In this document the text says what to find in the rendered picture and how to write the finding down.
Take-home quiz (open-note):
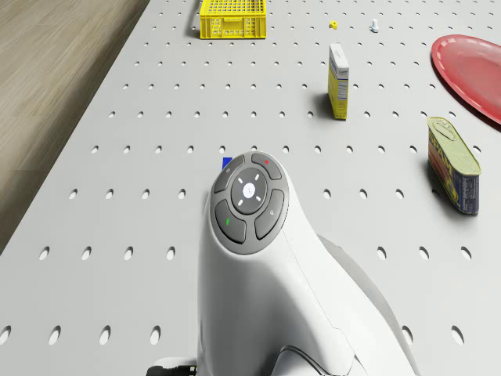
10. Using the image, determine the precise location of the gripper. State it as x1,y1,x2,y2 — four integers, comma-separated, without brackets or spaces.
146,356,200,376

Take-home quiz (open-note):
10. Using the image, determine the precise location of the yellow basket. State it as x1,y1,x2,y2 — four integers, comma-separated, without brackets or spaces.
199,0,269,41

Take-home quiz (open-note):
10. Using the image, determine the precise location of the flat-sided can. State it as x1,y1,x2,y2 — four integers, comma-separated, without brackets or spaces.
426,116,483,215

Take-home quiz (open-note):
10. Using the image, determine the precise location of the red plate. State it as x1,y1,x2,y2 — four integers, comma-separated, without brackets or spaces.
431,34,501,127

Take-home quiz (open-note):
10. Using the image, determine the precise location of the yellow and white box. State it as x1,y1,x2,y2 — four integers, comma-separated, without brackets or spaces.
327,42,351,121

